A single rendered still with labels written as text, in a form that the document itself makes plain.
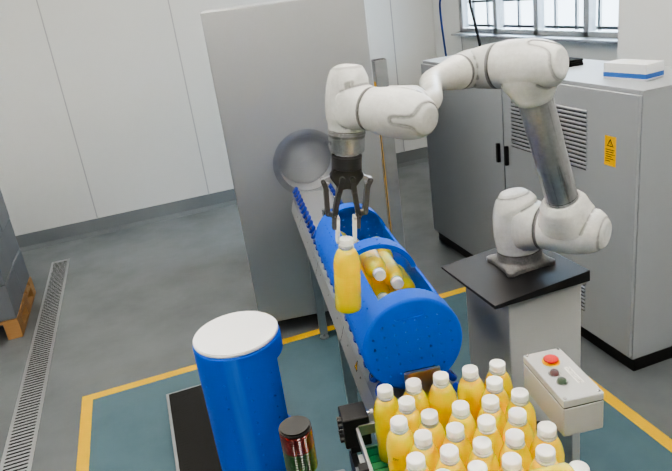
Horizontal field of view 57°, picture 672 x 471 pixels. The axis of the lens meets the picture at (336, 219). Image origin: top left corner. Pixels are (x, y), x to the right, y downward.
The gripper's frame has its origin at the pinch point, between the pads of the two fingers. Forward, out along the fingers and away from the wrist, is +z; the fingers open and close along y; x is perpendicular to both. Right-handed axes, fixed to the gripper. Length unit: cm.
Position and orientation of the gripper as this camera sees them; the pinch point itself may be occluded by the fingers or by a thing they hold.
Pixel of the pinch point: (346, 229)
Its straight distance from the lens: 160.6
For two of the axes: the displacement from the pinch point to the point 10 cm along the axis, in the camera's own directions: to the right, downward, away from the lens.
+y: -9.9, 0.5, -1.2
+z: 0.0, 9.3, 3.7
